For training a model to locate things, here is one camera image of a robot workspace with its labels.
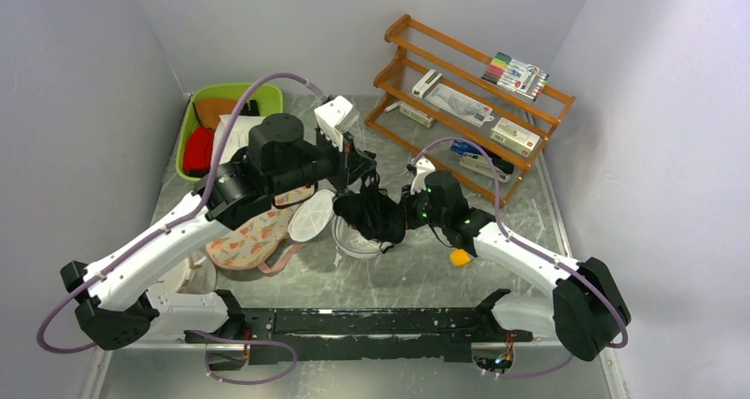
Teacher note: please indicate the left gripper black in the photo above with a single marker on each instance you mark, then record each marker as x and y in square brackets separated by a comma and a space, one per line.
[353, 165]

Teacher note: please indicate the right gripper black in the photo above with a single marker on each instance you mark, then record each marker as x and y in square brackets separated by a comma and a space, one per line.
[408, 201]

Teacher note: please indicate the black lace bra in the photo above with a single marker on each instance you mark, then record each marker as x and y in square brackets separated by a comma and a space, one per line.
[372, 212]

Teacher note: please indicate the white mesh laundry bag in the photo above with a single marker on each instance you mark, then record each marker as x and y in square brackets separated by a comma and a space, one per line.
[315, 216]

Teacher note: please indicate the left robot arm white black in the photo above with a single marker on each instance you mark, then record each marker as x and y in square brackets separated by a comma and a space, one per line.
[118, 302]

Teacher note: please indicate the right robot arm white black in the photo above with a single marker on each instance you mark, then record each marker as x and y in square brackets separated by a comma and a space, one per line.
[580, 303]

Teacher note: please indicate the small orange block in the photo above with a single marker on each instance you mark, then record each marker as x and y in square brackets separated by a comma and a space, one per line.
[459, 258]

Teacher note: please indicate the white black stapler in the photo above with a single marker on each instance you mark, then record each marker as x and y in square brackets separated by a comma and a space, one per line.
[479, 164]

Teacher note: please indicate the white pink marker pen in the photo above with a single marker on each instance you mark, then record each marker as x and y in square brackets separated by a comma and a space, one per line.
[394, 106]

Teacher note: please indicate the small green white box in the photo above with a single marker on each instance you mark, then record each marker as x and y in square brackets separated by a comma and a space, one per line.
[416, 115]

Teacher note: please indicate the wooden two-tier shelf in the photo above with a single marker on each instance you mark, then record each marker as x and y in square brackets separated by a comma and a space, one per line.
[418, 49]

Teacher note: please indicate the grey printed flat packet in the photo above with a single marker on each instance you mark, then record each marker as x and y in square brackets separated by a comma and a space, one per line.
[459, 105]

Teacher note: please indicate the white black stapler box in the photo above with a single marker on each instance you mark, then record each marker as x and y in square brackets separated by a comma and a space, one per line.
[426, 84]

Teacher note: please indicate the white folded garment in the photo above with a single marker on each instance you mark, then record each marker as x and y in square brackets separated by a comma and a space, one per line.
[238, 137]

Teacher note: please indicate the white red box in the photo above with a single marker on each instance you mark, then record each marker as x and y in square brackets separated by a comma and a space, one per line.
[514, 137]

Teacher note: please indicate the floral fabric pad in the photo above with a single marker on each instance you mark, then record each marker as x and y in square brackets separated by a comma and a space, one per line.
[263, 242]

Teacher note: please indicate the orange brown cloth item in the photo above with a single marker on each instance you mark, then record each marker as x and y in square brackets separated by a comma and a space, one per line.
[210, 110]

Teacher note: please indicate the red cloth item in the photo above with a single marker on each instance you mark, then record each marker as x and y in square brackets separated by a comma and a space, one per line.
[198, 152]

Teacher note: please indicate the green plastic basket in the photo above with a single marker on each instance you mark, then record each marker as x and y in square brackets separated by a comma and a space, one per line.
[267, 100]

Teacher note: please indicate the coloured marker pen pack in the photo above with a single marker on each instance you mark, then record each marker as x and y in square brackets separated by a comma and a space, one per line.
[515, 76]

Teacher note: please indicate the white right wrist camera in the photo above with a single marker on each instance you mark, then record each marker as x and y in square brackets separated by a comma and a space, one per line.
[422, 168]

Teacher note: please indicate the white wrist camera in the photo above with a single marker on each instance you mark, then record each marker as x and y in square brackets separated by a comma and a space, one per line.
[422, 168]
[335, 118]

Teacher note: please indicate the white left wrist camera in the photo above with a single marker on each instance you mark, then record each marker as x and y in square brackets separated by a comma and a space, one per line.
[335, 118]

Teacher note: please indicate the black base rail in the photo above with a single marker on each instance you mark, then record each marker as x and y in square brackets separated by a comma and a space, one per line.
[281, 335]

